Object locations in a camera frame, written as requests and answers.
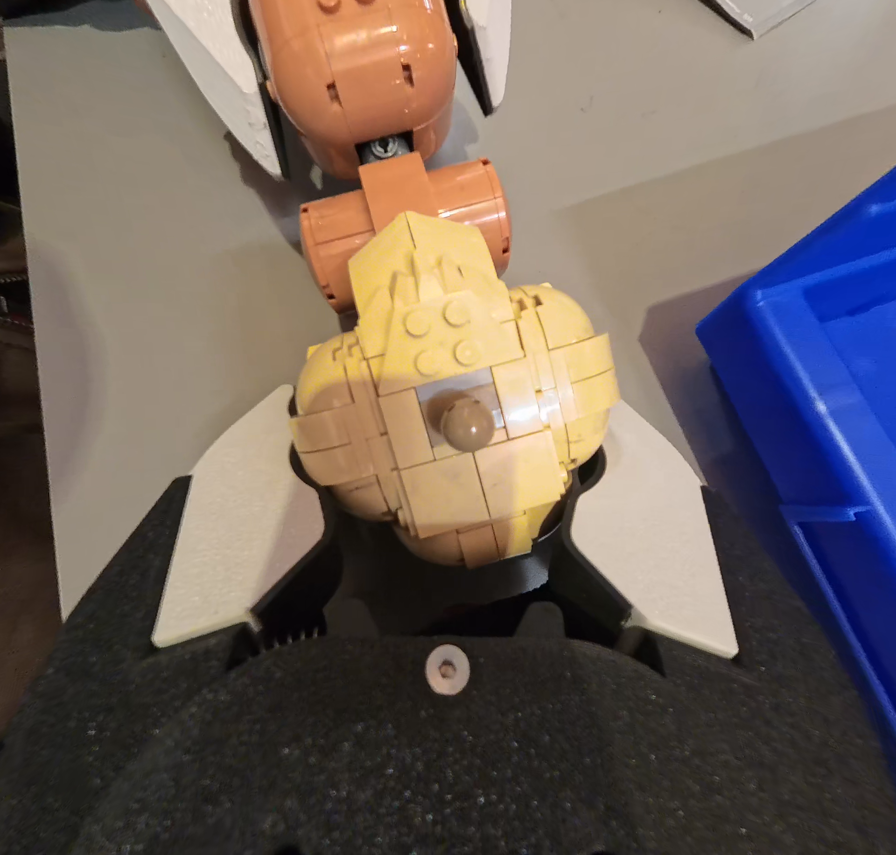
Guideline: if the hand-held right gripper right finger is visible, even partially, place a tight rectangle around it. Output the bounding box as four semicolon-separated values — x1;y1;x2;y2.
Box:
538;399;741;660

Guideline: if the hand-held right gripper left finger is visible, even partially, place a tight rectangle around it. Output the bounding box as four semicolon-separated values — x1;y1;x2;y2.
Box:
150;383;345;652

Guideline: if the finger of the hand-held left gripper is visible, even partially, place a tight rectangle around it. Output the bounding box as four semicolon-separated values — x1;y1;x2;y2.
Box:
122;0;289;181
447;0;517;117

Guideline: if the orange and yellow brick toy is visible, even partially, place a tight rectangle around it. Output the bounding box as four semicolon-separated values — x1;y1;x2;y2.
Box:
238;0;620;576

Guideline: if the white desk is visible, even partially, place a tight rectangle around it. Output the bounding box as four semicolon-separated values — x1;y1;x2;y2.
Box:
3;0;896;621

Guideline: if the blue plastic bin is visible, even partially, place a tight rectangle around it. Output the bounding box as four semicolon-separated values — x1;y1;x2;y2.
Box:
695;165;896;737

